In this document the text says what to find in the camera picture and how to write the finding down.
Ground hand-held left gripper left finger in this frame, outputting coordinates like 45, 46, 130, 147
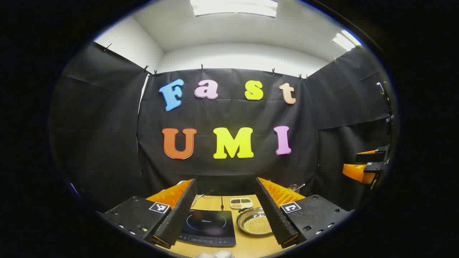
102, 178, 198, 248

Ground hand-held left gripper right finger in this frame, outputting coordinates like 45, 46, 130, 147
255, 177, 354, 249

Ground stainless steel pot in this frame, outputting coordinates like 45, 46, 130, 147
237, 207, 275, 236

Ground black induction cooktop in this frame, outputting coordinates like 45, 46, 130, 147
178, 210, 236, 247

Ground pile of soybeans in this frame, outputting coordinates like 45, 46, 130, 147
244, 216, 273, 233

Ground white divided plate with grains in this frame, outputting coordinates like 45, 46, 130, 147
229, 197, 254, 209

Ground metal rod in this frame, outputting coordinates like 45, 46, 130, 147
377, 82, 391, 104

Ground black backdrop cloth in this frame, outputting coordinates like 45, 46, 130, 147
50, 41, 395, 212

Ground ceiling light panel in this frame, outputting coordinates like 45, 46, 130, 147
332, 29, 362, 51

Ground black power cable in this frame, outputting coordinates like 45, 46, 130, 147
201, 190, 225, 211

